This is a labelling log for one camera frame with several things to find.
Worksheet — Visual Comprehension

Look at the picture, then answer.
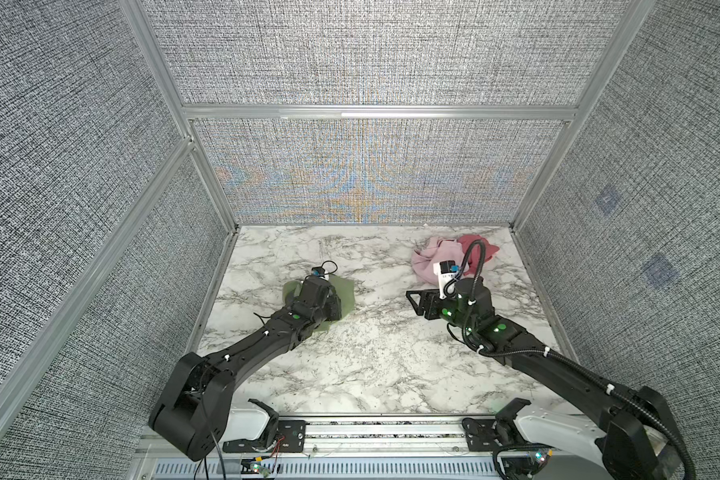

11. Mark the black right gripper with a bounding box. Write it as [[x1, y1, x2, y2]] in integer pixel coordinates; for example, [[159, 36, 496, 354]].
[[405, 286, 477, 337]]

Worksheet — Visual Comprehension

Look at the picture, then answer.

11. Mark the green cloth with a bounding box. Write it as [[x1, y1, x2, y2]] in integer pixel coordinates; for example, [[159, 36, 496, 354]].
[[282, 274, 355, 320]]

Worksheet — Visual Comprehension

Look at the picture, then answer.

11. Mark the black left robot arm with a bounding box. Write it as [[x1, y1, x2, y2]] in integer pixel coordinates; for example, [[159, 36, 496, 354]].
[[148, 274, 355, 461]]

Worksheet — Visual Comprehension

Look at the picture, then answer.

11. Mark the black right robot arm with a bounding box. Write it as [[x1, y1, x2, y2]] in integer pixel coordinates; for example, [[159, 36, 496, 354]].
[[405, 278, 697, 479]]

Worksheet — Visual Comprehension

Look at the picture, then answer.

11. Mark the light pink cloth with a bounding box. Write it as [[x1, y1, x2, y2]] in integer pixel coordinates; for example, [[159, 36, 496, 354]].
[[411, 237, 465, 286]]

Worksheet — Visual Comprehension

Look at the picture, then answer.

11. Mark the dark pink cloth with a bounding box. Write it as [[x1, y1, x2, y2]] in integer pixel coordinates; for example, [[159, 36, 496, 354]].
[[457, 234, 500, 268]]

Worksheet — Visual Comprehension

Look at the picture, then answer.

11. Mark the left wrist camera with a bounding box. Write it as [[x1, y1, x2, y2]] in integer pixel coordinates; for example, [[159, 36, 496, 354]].
[[310, 260, 339, 280]]

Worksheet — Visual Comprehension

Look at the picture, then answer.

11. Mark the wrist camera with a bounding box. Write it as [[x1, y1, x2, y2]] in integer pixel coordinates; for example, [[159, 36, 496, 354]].
[[310, 260, 339, 280], [433, 260, 460, 299]]

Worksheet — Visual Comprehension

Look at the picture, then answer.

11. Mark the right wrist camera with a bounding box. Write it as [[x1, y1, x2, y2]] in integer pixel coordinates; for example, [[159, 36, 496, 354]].
[[433, 260, 460, 299]]

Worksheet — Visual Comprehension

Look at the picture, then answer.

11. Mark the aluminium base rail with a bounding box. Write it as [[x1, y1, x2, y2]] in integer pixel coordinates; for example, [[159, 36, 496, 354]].
[[128, 413, 646, 480]]

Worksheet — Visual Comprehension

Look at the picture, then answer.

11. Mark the black corrugated cable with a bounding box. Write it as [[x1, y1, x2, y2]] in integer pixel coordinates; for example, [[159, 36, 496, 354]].
[[445, 239, 697, 480]]

